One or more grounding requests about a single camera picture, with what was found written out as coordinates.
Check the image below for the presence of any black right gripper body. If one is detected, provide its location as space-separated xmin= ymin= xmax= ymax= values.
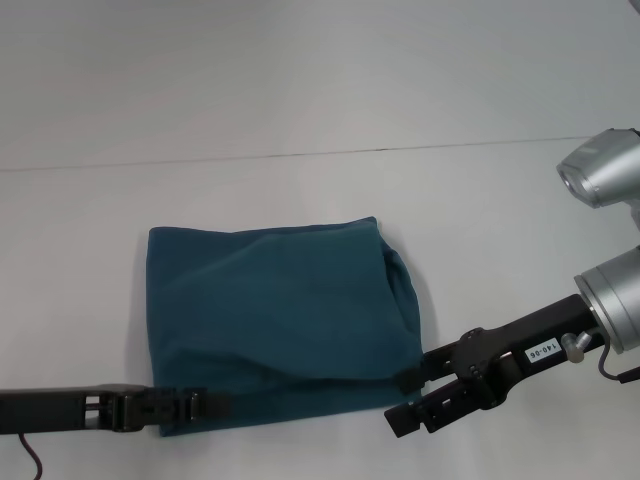
xmin=449 ymin=293 xmax=606 ymax=411

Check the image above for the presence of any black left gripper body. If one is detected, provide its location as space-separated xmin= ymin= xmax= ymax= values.
xmin=0 ymin=382 xmax=156 ymax=435

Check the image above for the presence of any teal t-shirt with pink print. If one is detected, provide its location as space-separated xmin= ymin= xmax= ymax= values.
xmin=145 ymin=215 xmax=426 ymax=439

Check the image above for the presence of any left gripper cable with connector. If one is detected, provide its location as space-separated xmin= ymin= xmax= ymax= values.
xmin=17 ymin=433 xmax=44 ymax=480

